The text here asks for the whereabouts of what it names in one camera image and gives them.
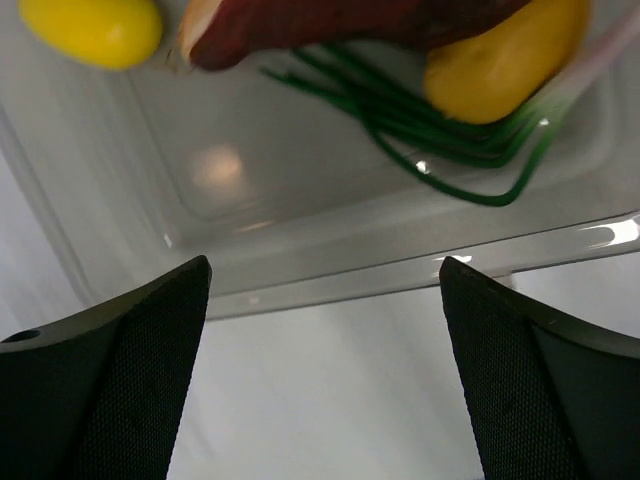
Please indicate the red meat slice toy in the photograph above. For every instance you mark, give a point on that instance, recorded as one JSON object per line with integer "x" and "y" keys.
{"x": 217, "y": 35}

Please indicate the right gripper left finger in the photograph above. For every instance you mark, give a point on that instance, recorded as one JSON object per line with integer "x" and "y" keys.
{"x": 100, "y": 394}

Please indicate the clear plastic tray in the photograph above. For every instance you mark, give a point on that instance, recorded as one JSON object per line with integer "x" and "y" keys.
{"x": 108, "y": 180}

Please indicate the yellow lemon toy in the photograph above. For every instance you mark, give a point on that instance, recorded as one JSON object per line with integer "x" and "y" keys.
{"x": 483, "y": 79}

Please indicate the yellow mango toy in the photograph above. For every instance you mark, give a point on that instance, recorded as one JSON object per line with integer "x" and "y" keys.
{"x": 113, "y": 35}

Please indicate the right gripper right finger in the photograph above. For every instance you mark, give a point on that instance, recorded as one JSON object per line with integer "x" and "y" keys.
{"x": 550, "y": 396}

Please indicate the green onion toy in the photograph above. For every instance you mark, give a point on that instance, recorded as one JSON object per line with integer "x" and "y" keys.
{"x": 391, "y": 114}

